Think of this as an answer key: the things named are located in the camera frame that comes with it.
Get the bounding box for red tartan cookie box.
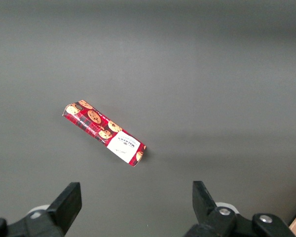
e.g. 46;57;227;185
62;99;148;168

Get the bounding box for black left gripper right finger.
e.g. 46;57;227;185
185;181;296;237

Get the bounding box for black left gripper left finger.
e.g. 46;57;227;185
0;182;83;237

